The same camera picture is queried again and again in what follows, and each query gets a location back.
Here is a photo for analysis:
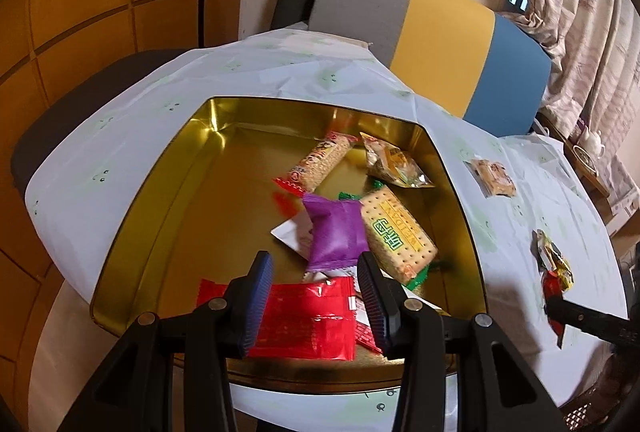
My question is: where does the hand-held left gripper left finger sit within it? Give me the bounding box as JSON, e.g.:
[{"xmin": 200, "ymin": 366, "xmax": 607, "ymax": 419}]
[{"xmin": 57, "ymin": 251, "xmax": 275, "ymax": 432}]

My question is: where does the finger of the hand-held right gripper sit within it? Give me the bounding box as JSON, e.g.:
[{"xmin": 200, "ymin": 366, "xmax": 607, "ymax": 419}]
[{"xmin": 545, "ymin": 293, "xmax": 640, "ymax": 344}]

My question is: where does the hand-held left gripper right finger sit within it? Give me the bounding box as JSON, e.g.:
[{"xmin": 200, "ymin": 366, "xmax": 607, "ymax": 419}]
[{"xmin": 356, "ymin": 250, "xmax": 567, "ymax": 432}]

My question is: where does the red-brown wafer packet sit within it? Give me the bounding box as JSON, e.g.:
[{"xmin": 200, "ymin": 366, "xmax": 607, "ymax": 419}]
[{"xmin": 349, "ymin": 294, "xmax": 383, "ymax": 355}]

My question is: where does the large red snack packet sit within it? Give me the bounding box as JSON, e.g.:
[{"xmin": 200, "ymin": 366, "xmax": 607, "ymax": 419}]
[{"xmin": 196, "ymin": 276, "xmax": 357, "ymax": 361}]

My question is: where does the small red snack packet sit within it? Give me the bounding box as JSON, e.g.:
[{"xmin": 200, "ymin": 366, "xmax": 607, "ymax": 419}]
[{"xmin": 541, "ymin": 271, "xmax": 569, "ymax": 349}]

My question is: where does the green-edged cracker packet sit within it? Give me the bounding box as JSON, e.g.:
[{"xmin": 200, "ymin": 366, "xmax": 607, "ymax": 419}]
[{"xmin": 359, "ymin": 183, "xmax": 440, "ymax": 290}]

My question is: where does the yellow-green snack packet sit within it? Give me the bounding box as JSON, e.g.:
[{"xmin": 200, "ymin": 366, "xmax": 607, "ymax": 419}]
[{"xmin": 531, "ymin": 228, "xmax": 575, "ymax": 289}]

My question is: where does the purple snack packet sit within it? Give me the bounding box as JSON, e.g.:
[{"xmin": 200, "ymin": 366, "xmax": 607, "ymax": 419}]
[{"xmin": 301, "ymin": 193, "xmax": 369, "ymax": 274}]

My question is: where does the white snack packet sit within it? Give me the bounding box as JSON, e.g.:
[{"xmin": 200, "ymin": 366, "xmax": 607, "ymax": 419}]
[{"xmin": 271, "ymin": 217, "xmax": 317, "ymax": 259}]

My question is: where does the gold tin box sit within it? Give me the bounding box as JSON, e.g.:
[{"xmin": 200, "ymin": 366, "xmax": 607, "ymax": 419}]
[{"xmin": 90, "ymin": 96, "xmax": 483, "ymax": 395}]

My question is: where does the clear yellow snack packet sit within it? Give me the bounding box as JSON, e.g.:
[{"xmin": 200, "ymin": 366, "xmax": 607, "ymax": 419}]
[{"xmin": 360, "ymin": 132, "xmax": 437, "ymax": 189}]

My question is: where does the long orange cracker packet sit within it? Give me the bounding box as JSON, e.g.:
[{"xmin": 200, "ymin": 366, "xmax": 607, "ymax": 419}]
[{"xmin": 274, "ymin": 131, "xmax": 359, "ymax": 194}]

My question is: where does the brown lattice basket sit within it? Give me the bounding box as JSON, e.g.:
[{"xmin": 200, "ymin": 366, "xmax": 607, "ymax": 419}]
[{"xmin": 560, "ymin": 392, "xmax": 612, "ymax": 432}]

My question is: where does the white printed tablecloth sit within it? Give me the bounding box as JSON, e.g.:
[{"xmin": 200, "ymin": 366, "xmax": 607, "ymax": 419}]
[{"xmin": 25, "ymin": 29, "xmax": 631, "ymax": 432}]

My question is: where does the wooden side table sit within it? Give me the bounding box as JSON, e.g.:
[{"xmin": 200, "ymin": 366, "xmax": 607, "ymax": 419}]
[{"xmin": 539, "ymin": 112, "xmax": 621, "ymax": 200}]

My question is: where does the beige biscuit packet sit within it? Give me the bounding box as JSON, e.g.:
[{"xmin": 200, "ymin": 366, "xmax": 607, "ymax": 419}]
[{"xmin": 469, "ymin": 158, "xmax": 517, "ymax": 199}]

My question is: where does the white teapot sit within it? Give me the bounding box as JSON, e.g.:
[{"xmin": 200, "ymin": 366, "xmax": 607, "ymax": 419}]
[{"xmin": 579, "ymin": 129, "xmax": 607, "ymax": 156}]

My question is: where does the grey yellow blue chair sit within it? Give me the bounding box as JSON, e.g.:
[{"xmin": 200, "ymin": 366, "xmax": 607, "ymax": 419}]
[{"xmin": 307, "ymin": 0, "xmax": 552, "ymax": 136}]

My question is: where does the pale patterned curtain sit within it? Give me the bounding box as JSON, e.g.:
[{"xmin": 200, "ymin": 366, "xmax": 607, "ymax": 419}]
[{"xmin": 495, "ymin": 0, "xmax": 640, "ymax": 173}]

